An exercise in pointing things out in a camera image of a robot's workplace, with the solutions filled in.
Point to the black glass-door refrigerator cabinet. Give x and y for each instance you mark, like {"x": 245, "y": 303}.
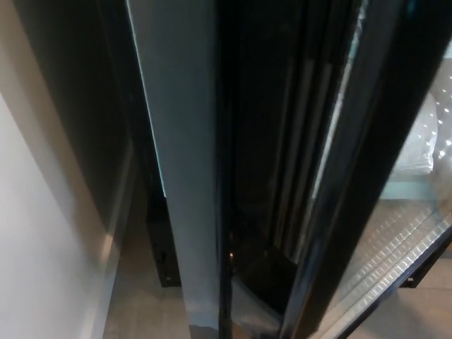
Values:
{"x": 183, "y": 141}

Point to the clear plastic bag white contents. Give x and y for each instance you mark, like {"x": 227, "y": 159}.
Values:
{"x": 422, "y": 141}

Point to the pale glass refrigerator shelf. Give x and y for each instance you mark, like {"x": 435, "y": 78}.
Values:
{"x": 409, "y": 190}

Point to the black-framed glass refrigerator door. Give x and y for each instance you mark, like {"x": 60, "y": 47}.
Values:
{"x": 339, "y": 176}

